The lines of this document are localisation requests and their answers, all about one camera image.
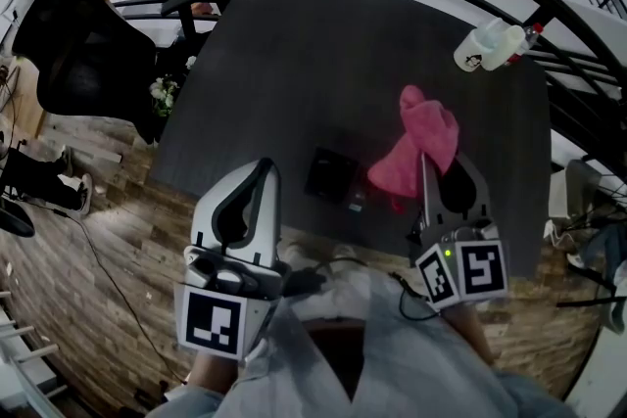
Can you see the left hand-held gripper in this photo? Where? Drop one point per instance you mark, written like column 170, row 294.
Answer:
column 213, row 320

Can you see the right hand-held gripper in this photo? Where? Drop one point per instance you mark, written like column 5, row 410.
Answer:
column 485, row 266

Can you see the pink cloth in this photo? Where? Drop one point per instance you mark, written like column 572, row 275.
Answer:
column 426, row 127

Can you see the person's right forearm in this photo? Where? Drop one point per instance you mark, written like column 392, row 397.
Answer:
column 467, row 333

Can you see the person's left forearm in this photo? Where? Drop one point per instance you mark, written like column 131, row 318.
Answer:
column 213, row 374

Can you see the person's white shoe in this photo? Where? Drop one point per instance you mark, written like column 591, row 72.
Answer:
column 295, row 254

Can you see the white flower bouquet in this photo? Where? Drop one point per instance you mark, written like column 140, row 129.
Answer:
column 164, row 93

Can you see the white cartoon print mug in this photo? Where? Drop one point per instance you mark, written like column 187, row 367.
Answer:
column 470, row 56

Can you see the person's light blue clothing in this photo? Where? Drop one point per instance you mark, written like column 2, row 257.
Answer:
column 416, row 372

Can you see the white plastic container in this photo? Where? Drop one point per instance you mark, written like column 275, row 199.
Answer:
column 504, row 46

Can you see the clear bottle with red label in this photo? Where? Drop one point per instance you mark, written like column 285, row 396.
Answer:
column 531, row 34

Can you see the black round seat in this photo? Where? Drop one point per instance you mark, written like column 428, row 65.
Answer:
column 14, row 221

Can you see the black mesh office chair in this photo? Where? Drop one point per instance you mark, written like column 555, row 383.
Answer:
column 83, row 59

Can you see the light wooden desk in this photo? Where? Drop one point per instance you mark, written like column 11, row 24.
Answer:
column 24, row 107

